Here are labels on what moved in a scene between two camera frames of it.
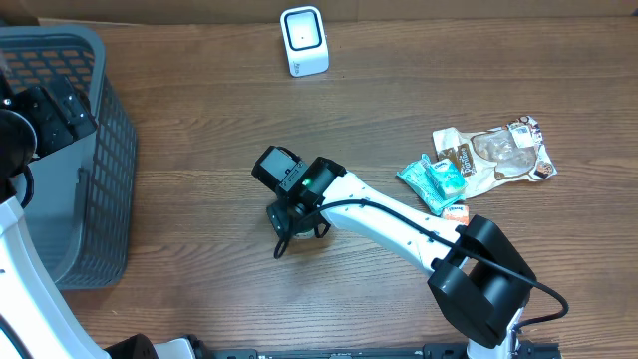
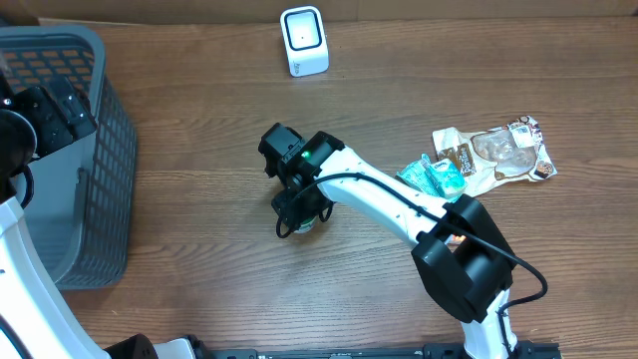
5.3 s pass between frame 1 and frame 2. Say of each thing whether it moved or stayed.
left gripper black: stayed
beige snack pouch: stayed
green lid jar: moved
